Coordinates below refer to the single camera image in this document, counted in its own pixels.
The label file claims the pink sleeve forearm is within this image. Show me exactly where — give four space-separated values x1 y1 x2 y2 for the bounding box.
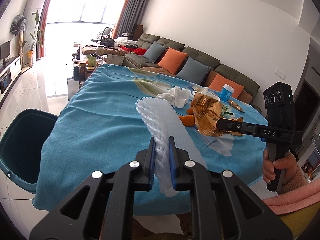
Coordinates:
263 167 319 215

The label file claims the red cloth on sofa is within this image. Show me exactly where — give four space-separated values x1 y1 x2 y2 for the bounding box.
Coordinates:
119 45 147 55

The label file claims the white tv cabinet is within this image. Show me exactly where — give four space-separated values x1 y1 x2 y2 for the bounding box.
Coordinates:
1 56 21 107

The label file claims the orange peel small piece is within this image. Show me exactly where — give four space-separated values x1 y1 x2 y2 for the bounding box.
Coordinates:
186 107 194 115

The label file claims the red curtain left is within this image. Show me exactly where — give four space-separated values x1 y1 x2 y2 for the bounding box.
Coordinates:
36 0 51 60

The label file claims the teal trash bin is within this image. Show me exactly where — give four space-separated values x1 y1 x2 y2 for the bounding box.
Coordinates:
1 108 58 194

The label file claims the gold foil wrapper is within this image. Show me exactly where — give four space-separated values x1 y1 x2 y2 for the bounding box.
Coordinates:
190 92 244 137

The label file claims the small gold wrapper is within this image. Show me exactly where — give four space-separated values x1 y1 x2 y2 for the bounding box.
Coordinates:
228 99 244 113

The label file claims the orange cushion near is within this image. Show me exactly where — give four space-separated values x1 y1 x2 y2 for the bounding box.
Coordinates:
208 73 245 99

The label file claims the white standing air conditioner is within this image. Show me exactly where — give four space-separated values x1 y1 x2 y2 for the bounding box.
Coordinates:
23 0 45 65

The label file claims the white crumpled tissue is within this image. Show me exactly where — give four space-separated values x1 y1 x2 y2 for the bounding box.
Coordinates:
156 86 190 108

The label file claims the grey-blue cushion far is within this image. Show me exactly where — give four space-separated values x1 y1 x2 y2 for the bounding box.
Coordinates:
143 42 166 63

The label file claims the orange cushion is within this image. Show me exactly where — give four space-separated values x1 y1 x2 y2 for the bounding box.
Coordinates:
208 73 245 99
157 48 188 74

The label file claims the potted green plant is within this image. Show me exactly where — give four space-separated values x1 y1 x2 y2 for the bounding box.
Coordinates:
22 9 40 68

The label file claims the white foam net sleeve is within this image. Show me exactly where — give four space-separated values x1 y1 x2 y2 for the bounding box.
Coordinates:
136 97 207 197

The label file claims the grey-blue cushion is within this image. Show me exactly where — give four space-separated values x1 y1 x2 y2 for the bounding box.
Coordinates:
143 42 166 63
176 57 210 85

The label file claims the green plastic wrapper scrap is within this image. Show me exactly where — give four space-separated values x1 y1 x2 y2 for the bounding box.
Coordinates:
220 105 235 119

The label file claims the black monitor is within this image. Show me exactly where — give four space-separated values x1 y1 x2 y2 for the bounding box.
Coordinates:
0 41 11 62

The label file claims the orange peel large piece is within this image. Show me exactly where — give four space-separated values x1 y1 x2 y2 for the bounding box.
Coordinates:
179 115 195 127

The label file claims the blue tablecloth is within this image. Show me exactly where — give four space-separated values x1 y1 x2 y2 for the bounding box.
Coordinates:
33 64 265 211

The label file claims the dark green sectional sofa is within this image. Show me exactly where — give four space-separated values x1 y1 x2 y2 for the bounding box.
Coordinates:
123 33 260 105

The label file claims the blue white cup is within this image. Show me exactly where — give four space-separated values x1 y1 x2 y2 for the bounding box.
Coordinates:
219 84 234 102

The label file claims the person's right hand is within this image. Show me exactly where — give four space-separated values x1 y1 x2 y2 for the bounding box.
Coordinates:
262 148 298 187

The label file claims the cluttered coffee table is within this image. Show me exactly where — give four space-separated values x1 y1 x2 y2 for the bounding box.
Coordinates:
67 39 126 100

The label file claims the grey-blue cushion near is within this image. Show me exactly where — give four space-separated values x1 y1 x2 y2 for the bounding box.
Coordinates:
176 57 210 85

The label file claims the grey orange curtain right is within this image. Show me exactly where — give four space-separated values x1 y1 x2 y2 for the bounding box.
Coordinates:
112 0 148 39

